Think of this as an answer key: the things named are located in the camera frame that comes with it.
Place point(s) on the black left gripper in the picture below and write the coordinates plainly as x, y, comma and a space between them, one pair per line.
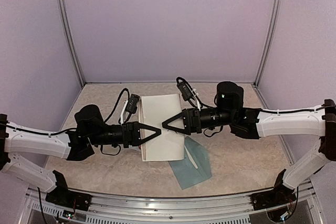
131, 133

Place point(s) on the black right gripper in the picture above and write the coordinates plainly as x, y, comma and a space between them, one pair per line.
191, 121

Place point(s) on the beige ornate letter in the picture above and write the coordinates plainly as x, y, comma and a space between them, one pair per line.
153, 111

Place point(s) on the beige lined letter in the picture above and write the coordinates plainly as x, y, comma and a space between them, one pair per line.
191, 158

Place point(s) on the teal paper envelope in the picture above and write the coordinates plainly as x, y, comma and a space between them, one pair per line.
185, 173

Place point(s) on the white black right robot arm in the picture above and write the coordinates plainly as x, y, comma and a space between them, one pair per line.
252, 124

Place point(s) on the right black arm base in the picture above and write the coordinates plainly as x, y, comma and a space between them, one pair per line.
269, 199

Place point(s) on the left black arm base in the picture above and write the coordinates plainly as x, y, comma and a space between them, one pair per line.
70, 199

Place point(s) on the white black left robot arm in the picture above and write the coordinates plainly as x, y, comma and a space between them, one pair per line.
74, 144

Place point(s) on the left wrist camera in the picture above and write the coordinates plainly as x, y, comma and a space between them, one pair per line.
132, 103

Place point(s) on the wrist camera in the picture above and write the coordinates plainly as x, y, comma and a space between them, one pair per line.
185, 89
132, 103

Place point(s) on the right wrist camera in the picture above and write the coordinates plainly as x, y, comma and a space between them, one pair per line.
185, 89

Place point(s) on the aluminium front rail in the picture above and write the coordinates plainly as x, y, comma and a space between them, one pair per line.
109, 208

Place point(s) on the left aluminium frame post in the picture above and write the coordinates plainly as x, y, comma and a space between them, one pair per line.
70, 43

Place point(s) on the aluminium frame post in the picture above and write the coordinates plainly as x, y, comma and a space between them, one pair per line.
268, 42
70, 43

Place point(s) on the right aluminium frame post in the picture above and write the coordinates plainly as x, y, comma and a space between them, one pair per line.
268, 42

